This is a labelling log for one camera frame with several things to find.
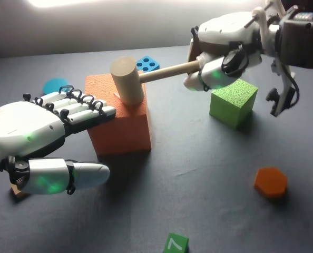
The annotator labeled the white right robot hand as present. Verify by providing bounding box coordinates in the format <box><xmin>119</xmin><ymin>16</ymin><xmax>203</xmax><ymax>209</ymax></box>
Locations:
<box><xmin>183</xmin><ymin>11</ymin><xmax>264</xmax><ymax>92</ymax></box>

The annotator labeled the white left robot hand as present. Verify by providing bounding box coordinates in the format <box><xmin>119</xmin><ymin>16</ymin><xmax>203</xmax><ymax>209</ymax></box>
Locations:
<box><xmin>0</xmin><ymin>85</ymin><xmax>117</xmax><ymax>196</ymax></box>

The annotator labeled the large orange foam cube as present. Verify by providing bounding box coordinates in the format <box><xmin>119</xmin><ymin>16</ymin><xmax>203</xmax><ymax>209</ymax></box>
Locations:
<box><xmin>84</xmin><ymin>73</ymin><xmax>152</xmax><ymax>156</ymax></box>

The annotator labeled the wooden mallet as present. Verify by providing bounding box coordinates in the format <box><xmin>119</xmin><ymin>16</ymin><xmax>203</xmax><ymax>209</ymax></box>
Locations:
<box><xmin>109</xmin><ymin>56</ymin><xmax>201</xmax><ymax>107</ymax></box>

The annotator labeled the tan wooden rectangular block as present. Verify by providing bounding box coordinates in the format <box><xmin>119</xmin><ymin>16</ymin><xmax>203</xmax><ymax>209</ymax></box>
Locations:
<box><xmin>10</xmin><ymin>183</ymin><xmax>32</xmax><ymax>202</ymax></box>

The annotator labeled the blue square four-hole block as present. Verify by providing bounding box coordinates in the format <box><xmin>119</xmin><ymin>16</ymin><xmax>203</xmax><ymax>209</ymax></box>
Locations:
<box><xmin>135</xmin><ymin>55</ymin><xmax>160</xmax><ymax>72</ymax></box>

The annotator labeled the orange hexagon block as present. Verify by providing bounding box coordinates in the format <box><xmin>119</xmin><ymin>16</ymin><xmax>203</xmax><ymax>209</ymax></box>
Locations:
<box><xmin>253</xmin><ymin>166</ymin><xmax>288</xmax><ymax>199</ymax></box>

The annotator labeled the green number seven cube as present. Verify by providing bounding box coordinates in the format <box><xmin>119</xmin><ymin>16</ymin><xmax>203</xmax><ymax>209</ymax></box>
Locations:
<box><xmin>163</xmin><ymin>231</ymin><xmax>189</xmax><ymax>253</ymax></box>

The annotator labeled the blue round disc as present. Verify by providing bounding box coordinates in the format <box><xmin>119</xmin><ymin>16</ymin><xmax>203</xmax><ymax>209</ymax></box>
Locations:
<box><xmin>42</xmin><ymin>77</ymin><xmax>67</xmax><ymax>95</ymax></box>

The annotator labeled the large green foam cube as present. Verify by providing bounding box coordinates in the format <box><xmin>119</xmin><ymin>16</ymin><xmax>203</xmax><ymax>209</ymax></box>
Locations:
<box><xmin>209</xmin><ymin>79</ymin><xmax>259</xmax><ymax>130</ymax></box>

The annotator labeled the grey table cloth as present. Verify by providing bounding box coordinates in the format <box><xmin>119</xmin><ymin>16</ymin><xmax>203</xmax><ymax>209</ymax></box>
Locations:
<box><xmin>0</xmin><ymin>44</ymin><xmax>313</xmax><ymax>253</ymax></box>

